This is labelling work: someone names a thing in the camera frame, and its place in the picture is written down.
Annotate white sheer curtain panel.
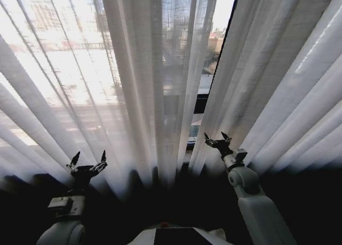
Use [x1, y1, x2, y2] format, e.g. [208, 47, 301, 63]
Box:
[191, 0, 342, 176]
[0, 0, 220, 203]

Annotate dark window frame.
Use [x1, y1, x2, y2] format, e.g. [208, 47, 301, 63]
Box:
[186, 0, 243, 149]

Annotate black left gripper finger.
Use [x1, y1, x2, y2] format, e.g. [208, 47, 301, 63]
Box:
[66, 151, 81, 173]
[90, 150, 108, 174]

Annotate white robot front shell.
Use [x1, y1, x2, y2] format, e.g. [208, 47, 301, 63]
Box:
[130, 222, 229, 245]

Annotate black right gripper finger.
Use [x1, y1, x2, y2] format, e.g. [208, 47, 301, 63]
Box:
[220, 131, 232, 146]
[204, 132, 217, 147]

